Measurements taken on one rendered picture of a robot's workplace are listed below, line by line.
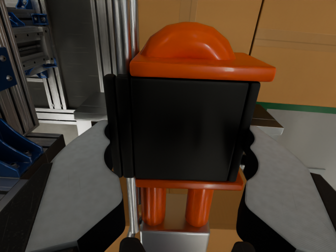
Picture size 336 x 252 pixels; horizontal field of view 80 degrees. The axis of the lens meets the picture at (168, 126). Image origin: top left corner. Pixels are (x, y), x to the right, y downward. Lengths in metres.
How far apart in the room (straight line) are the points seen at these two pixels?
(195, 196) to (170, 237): 0.05
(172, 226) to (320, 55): 0.72
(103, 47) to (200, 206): 0.93
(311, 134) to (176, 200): 1.52
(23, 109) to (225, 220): 0.56
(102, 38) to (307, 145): 1.47
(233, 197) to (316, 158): 1.37
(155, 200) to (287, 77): 0.67
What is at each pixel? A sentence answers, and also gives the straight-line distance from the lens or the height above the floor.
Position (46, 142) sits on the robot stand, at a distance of 0.61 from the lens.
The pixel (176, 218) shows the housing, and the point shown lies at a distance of 0.20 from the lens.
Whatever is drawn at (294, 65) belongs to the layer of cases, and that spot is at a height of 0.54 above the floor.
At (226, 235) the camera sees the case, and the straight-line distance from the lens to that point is 0.47.
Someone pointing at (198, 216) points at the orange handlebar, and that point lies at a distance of 0.19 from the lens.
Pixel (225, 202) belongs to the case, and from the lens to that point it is 0.50.
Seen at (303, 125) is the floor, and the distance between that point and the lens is 1.62.
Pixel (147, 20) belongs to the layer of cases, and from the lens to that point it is 0.67.
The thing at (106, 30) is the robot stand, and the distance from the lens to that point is 1.02.
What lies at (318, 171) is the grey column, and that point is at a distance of 1.91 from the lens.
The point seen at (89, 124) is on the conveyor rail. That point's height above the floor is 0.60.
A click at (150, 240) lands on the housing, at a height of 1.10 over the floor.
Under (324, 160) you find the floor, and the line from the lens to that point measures 1.88.
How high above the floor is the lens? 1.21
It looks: 62 degrees down
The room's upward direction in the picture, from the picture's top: 178 degrees counter-clockwise
